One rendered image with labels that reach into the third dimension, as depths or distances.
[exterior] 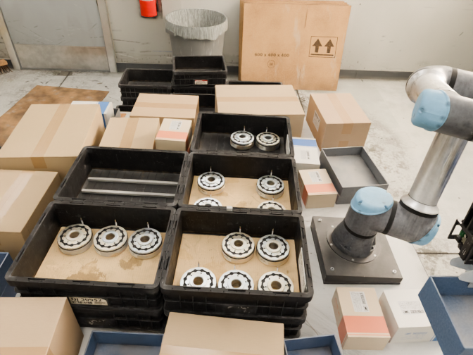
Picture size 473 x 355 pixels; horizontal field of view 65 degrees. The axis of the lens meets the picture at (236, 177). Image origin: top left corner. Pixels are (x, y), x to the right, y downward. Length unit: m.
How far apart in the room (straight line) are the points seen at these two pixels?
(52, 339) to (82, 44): 3.62
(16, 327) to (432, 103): 1.03
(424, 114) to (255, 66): 3.25
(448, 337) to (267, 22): 3.40
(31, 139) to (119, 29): 2.68
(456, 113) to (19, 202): 1.29
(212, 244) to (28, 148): 0.82
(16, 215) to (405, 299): 1.25
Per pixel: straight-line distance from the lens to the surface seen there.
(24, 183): 1.54
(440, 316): 0.87
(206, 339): 1.01
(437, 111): 0.78
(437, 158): 1.22
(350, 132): 1.88
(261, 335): 1.02
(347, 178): 1.67
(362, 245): 1.34
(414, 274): 1.48
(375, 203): 1.24
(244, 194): 1.39
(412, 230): 1.28
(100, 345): 1.23
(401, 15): 4.40
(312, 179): 1.59
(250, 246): 1.18
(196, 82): 2.87
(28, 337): 1.07
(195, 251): 1.20
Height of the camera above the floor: 1.77
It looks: 40 degrees down
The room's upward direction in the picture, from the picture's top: 3 degrees clockwise
